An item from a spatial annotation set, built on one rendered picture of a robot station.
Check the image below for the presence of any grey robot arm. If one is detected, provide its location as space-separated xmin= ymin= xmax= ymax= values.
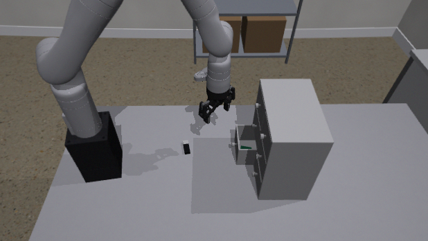
xmin=35 ymin=0 xmax=233 ymax=138

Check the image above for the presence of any grey chest of drawers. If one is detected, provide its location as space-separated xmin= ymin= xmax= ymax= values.
xmin=258 ymin=79 xmax=334 ymax=200

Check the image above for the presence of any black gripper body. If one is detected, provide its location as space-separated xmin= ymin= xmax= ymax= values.
xmin=206 ymin=87 xmax=230 ymax=108

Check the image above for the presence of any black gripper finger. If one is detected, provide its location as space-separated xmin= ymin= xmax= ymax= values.
xmin=223 ymin=85 xmax=235 ymax=111
xmin=199 ymin=100 xmax=220 ymax=124

